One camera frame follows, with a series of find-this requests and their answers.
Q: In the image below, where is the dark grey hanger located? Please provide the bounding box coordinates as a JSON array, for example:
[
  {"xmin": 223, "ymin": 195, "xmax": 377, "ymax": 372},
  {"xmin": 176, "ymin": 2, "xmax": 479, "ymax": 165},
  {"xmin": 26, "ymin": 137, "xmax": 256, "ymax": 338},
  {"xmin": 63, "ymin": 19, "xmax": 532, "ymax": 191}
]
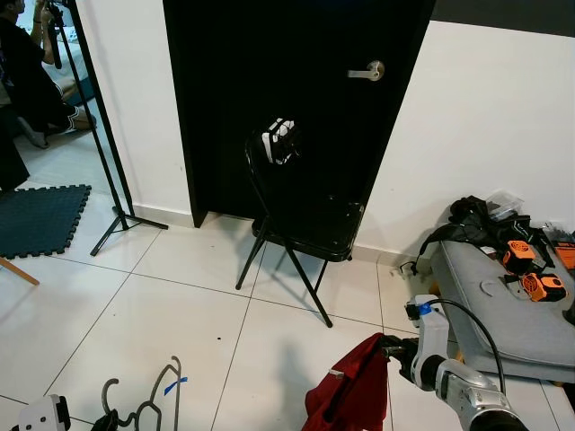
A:
[
  {"xmin": 144, "ymin": 356, "xmax": 183, "ymax": 431},
  {"xmin": 99, "ymin": 377, "xmax": 164, "ymax": 431}
]

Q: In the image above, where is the red t-shirt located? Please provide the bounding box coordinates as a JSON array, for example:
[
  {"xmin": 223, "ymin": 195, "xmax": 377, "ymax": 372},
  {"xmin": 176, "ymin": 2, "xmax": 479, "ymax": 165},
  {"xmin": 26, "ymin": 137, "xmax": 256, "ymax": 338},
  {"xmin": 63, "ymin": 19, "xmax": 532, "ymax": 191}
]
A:
[{"xmin": 301, "ymin": 332, "xmax": 394, "ymax": 431}]

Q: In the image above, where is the black bag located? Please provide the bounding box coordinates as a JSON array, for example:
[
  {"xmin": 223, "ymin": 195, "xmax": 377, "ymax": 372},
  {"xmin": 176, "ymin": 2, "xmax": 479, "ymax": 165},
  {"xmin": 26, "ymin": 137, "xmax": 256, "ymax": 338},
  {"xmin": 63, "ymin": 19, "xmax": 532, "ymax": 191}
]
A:
[{"xmin": 418, "ymin": 193, "xmax": 551, "ymax": 270}]

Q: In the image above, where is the orange black power tool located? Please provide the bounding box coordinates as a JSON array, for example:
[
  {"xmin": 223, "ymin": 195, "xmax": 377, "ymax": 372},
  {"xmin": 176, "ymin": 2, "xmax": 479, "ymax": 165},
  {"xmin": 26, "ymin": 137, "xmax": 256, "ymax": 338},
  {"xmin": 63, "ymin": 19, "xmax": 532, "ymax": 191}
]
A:
[
  {"xmin": 500, "ymin": 239, "xmax": 541, "ymax": 274},
  {"xmin": 518, "ymin": 272, "xmax": 570, "ymax": 303}
]

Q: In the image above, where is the black folding chair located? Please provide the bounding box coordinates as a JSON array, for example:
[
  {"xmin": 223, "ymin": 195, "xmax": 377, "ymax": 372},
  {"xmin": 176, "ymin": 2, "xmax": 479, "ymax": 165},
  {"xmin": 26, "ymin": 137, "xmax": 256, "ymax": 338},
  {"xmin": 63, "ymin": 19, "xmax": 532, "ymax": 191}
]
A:
[{"xmin": 235, "ymin": 126, "xmax": 366, "ymax": 329}]

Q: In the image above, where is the light wooden stick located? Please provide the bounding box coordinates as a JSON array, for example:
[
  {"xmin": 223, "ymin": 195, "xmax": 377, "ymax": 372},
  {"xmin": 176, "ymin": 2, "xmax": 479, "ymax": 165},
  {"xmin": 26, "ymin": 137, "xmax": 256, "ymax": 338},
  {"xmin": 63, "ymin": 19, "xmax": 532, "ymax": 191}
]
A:
[{"xmin": 0, "ymin": 258, "xmax": 41, "ymax": 286}]

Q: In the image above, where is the clear plastic packet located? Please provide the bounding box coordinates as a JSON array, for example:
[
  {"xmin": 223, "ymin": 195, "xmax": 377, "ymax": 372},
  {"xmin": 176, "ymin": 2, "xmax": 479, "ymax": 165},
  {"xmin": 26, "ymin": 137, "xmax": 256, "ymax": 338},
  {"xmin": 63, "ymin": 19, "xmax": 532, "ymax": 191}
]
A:
[{"xmin": 483, "ymin": 189, "xmax": 526, "ymax": 218}]

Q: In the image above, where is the black tripod stand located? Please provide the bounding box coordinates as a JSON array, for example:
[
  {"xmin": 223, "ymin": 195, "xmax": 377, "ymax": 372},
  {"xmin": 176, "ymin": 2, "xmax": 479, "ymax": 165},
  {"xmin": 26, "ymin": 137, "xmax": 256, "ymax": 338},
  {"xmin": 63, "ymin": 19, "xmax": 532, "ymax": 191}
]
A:
[{"xmin": 45, "ymin": 0, "xmax": 170, "ymax": 258}]

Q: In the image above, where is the dark foam floor mat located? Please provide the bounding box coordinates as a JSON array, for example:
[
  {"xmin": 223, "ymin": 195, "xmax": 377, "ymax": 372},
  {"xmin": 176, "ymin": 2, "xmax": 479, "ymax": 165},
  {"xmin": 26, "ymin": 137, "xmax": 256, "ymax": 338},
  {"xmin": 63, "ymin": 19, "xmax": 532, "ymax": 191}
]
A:
[{"xmin": 0, "ymin": 184, "xmax": 93, "ymax": 259}]

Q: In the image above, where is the black white striped object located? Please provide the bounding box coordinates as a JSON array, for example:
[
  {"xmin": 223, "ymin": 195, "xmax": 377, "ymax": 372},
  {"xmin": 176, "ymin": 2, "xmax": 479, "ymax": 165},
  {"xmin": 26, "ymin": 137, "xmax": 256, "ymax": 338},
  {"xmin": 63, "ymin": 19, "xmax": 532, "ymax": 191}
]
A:
[{"xmin": 261, "ymin": 117, "xmax": 297, "ymax": 166}]

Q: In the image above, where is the black door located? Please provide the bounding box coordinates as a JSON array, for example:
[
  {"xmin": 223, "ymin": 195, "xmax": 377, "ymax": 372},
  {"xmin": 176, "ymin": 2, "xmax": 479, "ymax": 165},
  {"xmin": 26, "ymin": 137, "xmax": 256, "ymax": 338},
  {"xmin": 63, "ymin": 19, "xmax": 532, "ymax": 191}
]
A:
[{"xmin": 164, "ymin": 0, "xmax": 437, "ymax": 243}]

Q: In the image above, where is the person in black clothes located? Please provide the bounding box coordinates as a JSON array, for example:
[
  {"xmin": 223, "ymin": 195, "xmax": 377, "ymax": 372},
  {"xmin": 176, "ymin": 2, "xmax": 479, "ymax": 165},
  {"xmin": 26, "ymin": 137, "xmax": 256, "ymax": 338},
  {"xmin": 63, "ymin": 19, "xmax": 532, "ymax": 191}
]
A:
[{"xmin": 0, "ymin": 0, "xmax": 95, "ymax": 149}]

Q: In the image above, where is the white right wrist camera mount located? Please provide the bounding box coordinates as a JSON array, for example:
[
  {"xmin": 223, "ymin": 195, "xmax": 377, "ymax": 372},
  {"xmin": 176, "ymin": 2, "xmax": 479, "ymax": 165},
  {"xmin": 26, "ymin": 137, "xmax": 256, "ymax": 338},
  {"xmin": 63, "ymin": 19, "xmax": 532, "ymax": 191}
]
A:
[{"xmin": 404, "ymin": 294, "xmax": 450, "ymax": 371}]

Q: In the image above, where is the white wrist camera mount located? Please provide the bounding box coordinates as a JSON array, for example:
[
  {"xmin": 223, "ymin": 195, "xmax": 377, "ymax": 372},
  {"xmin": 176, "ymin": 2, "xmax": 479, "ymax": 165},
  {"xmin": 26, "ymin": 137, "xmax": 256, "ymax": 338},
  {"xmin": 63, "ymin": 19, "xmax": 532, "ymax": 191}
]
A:
[
  {"xmin": 404, "ymin": 294, "xmax": 450, "ymax": 371},
  {"xmin": 16, "ymin": 393, "xmax": 72, "ymax": 431}
]

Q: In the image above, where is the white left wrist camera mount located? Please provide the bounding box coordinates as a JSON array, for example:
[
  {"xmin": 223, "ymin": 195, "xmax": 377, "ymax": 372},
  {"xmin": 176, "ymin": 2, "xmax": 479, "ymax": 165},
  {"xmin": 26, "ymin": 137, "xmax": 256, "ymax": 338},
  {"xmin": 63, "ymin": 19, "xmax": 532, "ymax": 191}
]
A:
[{"xmin": 16, "ymin": 393, "xmax": 72, "ymax": 431}]

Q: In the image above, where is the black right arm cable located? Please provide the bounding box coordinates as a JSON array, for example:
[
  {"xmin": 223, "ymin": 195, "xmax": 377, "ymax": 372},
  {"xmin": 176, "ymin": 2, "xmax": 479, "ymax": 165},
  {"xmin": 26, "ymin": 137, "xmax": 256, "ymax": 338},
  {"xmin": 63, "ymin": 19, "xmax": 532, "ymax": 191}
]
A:
[{"xmin": 429, "ymin": 298, "xmax": 509, "ymax": 396}]

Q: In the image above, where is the silver door handle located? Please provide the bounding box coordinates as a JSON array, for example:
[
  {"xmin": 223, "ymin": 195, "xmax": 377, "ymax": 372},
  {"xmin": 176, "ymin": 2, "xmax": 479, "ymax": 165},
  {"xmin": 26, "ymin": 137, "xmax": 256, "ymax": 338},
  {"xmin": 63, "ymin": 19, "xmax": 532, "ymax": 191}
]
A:
[{"xmin": 349, "ymin": 60, "xmax": 386, "ymax": 83}]

